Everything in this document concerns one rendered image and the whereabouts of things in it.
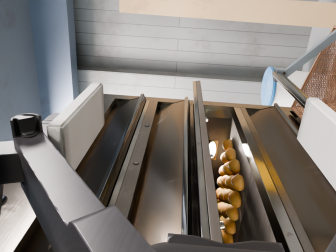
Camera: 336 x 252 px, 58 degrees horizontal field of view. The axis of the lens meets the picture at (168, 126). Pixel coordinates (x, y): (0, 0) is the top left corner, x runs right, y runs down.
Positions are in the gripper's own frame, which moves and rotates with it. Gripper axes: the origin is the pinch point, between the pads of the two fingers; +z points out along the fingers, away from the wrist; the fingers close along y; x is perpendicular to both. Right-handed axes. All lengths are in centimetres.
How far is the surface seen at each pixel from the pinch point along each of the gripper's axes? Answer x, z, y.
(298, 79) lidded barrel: -68, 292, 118
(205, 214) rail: -40, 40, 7
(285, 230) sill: -55, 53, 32
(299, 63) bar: -13, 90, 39
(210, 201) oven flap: -40, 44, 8
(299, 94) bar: -17, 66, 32
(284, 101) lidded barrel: -91, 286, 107
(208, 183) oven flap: -40, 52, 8
